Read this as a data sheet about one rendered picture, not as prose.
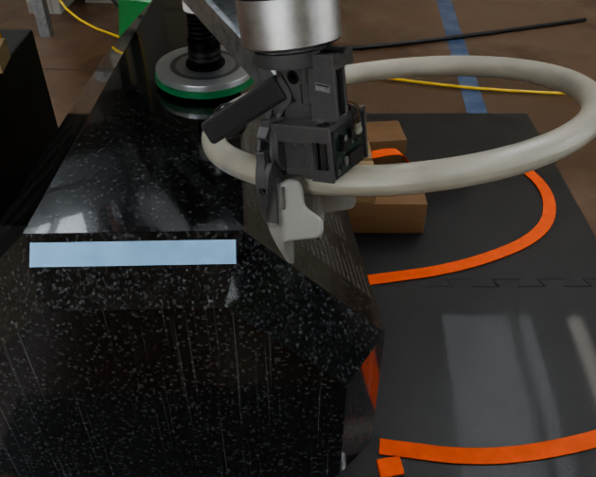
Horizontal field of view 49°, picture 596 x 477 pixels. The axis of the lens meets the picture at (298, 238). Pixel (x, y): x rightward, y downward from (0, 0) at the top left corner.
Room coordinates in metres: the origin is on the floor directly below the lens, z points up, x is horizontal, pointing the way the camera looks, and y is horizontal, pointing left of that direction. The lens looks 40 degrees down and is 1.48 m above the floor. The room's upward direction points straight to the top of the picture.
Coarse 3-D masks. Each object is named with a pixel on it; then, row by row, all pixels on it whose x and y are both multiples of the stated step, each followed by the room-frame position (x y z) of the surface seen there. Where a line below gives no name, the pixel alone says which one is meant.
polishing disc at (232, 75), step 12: (180, 48) 1.40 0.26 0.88; (168, 60) 1.34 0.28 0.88; (180, 60) 1.34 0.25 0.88; (228, 60) 1.34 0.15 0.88; (156, 72) 1.28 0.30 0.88; (168, 72) 1.28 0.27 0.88; (180, 72) 1.28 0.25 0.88; (192, 72) 1.28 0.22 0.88; (216, 72) 1.28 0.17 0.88; (228, 72) 1.28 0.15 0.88; (240, 72) 1.28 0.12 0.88; (168, 84) 1.24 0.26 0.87; (180, 84) 1.22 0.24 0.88; (192, 84) 1.22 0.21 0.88; (204, 84) 1.22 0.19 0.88; (216, 84) 1.22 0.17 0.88; (228, 84) 1.23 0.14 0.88
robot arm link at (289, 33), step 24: (288, 0) 0.53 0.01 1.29; (312, 0) 0.53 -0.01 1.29; (336, 0) 0.56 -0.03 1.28; (240, 24) 0.55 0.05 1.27; (264, 24) 0.53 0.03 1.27; (288, 24) 0.53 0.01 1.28; (312, 24) 0.53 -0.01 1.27; (336, 24) 0.55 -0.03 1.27; (264, 48) 0.53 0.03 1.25; (288, 48) 0.52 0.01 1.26; (312, 48) 0.54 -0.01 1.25
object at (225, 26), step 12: (192, 0) 1.18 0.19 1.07; (204, 0) 1.12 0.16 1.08; (216, 0) 1.22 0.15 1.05; (228, 0) 1.22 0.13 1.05; (204, 12) 1.13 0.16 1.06; (216, 12) 1.08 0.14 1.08; (228, 12) 1.17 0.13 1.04; (204, 24) 1.13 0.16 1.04; (216, 24) 1.08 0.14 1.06; (228, 24) 1.04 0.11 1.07; (216, 36) 1.09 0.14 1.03; (228, 36) 1.04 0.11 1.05; (228, 48) 1.04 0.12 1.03; (240, 48) 1.00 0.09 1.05; (240, 60) 1.00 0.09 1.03; (252, 60) 0.96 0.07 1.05; (252, 72) 0.96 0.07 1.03; (264, 72) 0.92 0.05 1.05
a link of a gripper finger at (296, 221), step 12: (288, 180) 0.52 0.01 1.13; (288, 192) 0.51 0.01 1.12; (300, 192) 0.51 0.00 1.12; (288, 204) 0.51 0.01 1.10; (300, 204) 0.50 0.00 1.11; (288, 216) 0.51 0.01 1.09; (300, 216) 0.50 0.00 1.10; (312, 216) 0.49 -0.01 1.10; (276, 228) 0.50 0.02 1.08; (288, 228) 0.50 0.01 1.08; (300, 228) 0.50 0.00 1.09; (312, 228) 0.49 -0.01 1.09; (276, 240) 0.50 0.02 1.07; (288, 240) 0.50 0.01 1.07; (288, 252) 0.50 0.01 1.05
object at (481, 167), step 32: (352, 64) 0.96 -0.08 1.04; (384, 64) 0.95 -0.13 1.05; (416, 64) 0.94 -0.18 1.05; (448, 64) 0.92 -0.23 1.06; (480, 64) 0.90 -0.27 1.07; (512, 64) 0.86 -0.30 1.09; (544, 64) 0.82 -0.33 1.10; (576, 96) 0.71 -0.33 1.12; (576, 128) 0.57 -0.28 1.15; (224, 160) 0.60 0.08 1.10; (448, 160) 0.51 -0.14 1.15; (480, 160) 0.51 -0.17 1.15; (512, 160) 0.52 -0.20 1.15; (544, 160) 0.53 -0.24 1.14; (320, 192) 0.52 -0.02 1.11; (352, 192) 0.51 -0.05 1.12; (384, 192) 0.50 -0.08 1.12; (416, 192) 0.50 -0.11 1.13
